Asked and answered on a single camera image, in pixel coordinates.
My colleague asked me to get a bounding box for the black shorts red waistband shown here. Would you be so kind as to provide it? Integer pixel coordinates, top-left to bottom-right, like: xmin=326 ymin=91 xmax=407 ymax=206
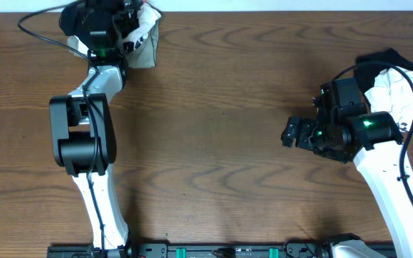
xmin=58 ymin=0 xmax=146 ymax=40

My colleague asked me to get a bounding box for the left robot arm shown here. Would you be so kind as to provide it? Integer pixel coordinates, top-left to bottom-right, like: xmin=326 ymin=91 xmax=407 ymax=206
xmin=47 ymin=1 xmax=143 ymax=257

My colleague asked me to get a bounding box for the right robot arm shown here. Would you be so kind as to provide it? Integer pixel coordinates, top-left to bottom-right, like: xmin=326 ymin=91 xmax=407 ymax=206
xmin=281 ymin=78 xmax=413 ymax=257

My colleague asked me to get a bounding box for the white printed shirt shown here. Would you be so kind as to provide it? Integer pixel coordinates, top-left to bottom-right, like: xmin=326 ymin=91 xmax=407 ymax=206
xmin=71 ymin=2 xmax=161 ymax=63

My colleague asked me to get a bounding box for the olive green folded garment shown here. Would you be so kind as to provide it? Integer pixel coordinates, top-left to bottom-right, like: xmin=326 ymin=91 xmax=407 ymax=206
xmin=66 ymin=19 xmax=160 ymax=70

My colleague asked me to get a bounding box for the black crumpled garment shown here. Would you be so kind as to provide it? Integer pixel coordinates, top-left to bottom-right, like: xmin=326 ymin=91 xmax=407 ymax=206
xmin=353 ymin=48 xmax=413 ymax=93

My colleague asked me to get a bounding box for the white crumpled garment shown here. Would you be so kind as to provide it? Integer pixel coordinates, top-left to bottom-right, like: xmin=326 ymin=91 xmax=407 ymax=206
xmin=365 ymin=68 xmax=413 ymax=132

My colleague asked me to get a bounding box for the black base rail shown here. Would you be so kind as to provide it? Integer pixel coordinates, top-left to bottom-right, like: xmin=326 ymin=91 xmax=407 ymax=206
xmin=47 ymin=234 xmax=397 ymax=258

